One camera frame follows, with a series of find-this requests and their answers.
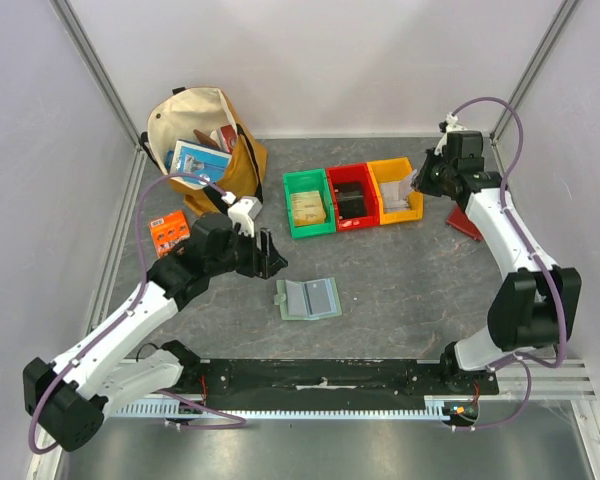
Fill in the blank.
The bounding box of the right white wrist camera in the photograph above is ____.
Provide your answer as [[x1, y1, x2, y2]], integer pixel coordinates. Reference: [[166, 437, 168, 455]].
[[434, 112, 467, 156]]

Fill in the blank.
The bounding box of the white cards stack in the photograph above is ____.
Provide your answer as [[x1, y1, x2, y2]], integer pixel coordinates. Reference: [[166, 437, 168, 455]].
[[379, 181, 410, 214]]

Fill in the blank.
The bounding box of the mustard canvas tote bag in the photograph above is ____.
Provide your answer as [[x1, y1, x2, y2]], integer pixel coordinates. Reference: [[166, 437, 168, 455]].
[[139, 87, 268, 199]]

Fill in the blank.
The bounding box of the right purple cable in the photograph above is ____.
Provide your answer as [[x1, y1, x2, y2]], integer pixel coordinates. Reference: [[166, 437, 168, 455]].
[[449, 95, 574, 434]]

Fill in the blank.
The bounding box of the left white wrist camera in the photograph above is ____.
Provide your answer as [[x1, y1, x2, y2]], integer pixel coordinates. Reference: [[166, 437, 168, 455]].
[[221, 191, 262, 237]]

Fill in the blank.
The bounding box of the yellow cards stack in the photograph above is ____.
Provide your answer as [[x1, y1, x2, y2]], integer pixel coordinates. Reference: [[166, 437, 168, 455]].
[[291, 190, 326, 228]]

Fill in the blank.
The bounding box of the red card holder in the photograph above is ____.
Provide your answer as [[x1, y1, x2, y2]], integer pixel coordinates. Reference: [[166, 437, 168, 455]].
[[446, 206, 483, 242]]

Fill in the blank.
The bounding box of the white id card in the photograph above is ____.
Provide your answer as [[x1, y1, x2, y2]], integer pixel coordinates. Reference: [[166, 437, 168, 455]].
[[397, 170, 417, 199]]

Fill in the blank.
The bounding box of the black credit card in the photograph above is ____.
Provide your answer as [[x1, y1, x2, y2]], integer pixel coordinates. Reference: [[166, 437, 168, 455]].
[[304, 279, 333, 317]]

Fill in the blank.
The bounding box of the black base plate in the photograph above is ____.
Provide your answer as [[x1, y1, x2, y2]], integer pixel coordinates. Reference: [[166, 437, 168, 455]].
[[170, 359, 499, 413]]

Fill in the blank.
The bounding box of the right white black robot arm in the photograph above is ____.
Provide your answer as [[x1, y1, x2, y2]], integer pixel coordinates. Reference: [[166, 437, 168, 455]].
[[412, 127, 582, 394]]

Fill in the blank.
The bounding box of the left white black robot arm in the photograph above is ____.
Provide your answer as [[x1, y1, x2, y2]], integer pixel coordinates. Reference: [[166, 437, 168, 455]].
[[23, 213, 288, 454]]

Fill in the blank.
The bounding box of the orange screw box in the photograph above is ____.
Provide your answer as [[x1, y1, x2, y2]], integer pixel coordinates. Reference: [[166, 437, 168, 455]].
[[148, 210, 190, 258]]

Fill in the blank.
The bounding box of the black cards stack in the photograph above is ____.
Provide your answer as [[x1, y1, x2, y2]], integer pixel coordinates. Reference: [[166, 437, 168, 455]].
[[334, 181, 371, 220]]

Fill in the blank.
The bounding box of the grey cable duct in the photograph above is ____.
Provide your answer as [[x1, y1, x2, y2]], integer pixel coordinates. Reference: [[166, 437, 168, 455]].
[[111, 396, 457, 421]]

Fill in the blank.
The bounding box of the green plastic bin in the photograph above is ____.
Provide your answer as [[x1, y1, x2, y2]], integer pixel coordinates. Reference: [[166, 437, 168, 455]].
[[283, 169, 336, 239]]

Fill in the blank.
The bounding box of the red plastic bin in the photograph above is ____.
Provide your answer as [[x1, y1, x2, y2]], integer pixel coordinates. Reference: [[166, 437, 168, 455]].
[[326, 163, 380, 232]]

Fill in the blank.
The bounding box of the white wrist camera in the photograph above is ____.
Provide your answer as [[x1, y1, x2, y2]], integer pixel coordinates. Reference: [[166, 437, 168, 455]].
[[434, 112, 467, 156], [221, 191, 262, 237]]

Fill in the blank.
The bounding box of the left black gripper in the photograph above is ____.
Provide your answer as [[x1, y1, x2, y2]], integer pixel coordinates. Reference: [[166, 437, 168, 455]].
[[207, 222, 287, 279]]

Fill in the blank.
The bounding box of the blue white book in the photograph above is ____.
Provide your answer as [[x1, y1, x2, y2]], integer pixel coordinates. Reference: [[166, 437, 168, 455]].
[[165, 139, 231, 186]]

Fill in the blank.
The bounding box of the green card holder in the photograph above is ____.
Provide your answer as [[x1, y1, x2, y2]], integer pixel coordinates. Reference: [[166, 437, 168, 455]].
[[274, 277, 342, 321]]

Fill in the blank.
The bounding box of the red white box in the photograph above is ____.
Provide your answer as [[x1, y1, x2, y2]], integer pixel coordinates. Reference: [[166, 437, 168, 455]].
[[210, 124, 237, 154]]

